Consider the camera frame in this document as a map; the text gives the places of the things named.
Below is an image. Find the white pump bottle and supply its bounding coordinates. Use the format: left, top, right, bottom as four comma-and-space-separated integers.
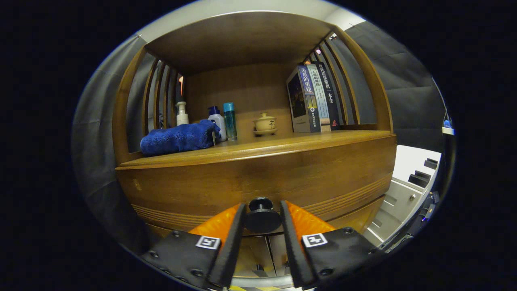
176, 101, 189, 126

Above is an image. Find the blue towel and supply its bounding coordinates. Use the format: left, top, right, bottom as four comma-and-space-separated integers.
140, 120, 221, 157

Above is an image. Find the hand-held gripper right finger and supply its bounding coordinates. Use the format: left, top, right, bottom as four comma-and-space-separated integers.
280, 200, 378, 288

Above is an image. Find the black backdrop cloth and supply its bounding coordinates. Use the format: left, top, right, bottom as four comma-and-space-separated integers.
72, 21, 447, 243

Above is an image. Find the white filing cabinet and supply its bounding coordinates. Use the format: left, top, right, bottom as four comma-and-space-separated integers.
364, 145, 442, 247

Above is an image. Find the beige lidded teacup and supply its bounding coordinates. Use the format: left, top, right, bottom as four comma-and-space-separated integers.
253, 113, 278, 136

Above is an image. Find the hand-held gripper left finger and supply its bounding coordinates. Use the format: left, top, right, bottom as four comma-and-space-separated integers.
141, 203, 246, 289

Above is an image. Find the wooden drawer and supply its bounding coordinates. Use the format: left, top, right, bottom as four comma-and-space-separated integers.
116, 135, 398, 237

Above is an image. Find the book with dark cover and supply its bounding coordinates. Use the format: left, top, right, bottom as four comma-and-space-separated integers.
286, 65, 322, 133

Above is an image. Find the white bottle with blue cap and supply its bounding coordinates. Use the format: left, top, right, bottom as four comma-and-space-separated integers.
207, 106, 227, 142

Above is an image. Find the book with light blue spine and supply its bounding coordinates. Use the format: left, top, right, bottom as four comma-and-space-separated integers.
306, 64, 332, 132

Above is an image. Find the wooden cabinet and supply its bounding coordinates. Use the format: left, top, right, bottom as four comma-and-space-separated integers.
112, 11, 398, 279

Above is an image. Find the teal bottle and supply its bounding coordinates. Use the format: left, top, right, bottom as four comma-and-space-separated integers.
223, 102, 238, 141

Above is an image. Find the book with black spine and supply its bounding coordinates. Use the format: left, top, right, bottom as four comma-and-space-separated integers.
315, 61, 341, 131

